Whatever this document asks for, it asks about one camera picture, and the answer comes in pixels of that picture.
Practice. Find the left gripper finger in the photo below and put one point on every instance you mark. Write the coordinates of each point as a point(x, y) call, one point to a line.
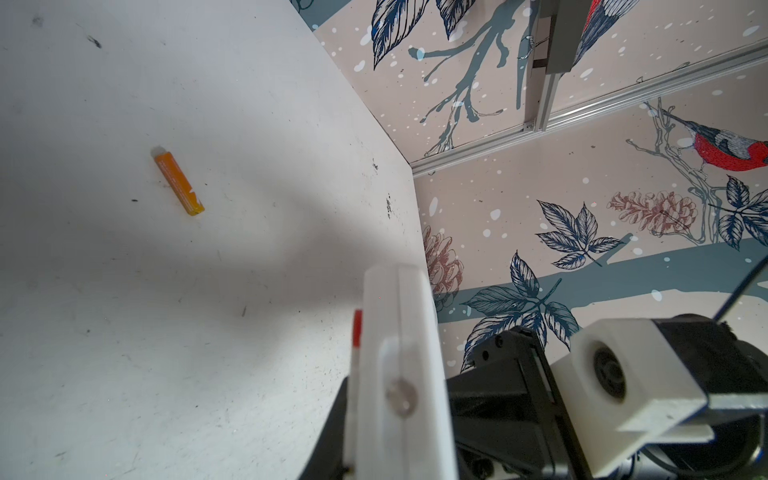
point(326, 459)

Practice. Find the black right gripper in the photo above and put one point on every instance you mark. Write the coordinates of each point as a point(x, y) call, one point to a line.
point(506, 410)

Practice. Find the white remote control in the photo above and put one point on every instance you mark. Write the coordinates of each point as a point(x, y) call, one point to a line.
point(398, 420)

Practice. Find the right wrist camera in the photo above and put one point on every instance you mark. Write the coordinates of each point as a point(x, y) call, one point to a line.
point(627, 383)

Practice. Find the aluminium frame rail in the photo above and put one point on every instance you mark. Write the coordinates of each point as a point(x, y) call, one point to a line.
point(677, 80)

